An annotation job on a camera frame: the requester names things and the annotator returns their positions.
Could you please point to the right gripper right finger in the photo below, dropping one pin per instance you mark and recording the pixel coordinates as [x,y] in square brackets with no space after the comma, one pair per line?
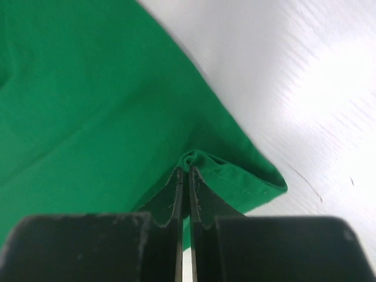
[229,246]

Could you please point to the green t shirt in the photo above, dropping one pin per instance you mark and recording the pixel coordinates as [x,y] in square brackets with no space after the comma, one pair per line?
[99,105]

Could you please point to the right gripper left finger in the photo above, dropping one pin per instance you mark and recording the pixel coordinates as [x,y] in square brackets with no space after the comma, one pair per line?
[145,245]

